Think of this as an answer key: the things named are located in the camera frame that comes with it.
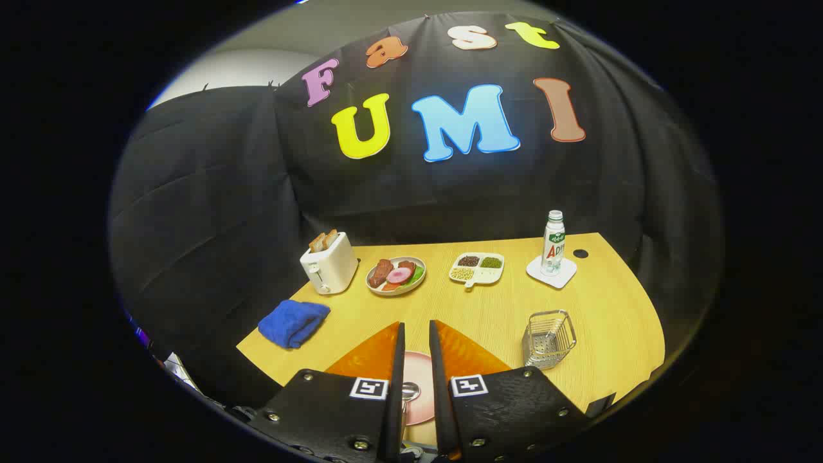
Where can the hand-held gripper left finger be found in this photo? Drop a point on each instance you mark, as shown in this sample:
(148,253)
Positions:
(395,386)

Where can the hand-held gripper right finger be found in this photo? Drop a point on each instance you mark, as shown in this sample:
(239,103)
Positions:
(440,386)

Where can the pink round plate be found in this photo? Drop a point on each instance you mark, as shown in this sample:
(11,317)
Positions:
(421,406)

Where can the pink toy ham slice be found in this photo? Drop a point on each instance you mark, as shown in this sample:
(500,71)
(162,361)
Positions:
(399,275)

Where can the brown toy meat piece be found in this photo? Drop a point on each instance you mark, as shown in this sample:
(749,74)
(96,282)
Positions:
(380,272)

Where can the blue folded cloth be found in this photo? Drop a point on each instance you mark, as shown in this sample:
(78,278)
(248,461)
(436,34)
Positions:
(292,323)

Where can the white divided tray of beans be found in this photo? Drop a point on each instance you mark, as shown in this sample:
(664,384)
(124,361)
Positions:
(488,275)

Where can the round plate of toy food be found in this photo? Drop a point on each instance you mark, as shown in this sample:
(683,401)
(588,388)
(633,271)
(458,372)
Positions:
(418,265)

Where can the white toaster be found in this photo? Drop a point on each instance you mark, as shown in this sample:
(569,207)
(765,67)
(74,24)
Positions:
(333,267)

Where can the toast slice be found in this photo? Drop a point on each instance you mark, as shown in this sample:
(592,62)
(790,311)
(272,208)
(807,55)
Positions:
(316,243)
(330,237)

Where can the white square coaster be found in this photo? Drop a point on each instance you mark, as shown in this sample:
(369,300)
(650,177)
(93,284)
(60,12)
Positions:
(566,275)

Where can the white green drink bottle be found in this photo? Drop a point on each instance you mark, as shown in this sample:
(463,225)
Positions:
(553,247)

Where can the white sheet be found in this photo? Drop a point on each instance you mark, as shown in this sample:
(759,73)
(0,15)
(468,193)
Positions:
(180,372)

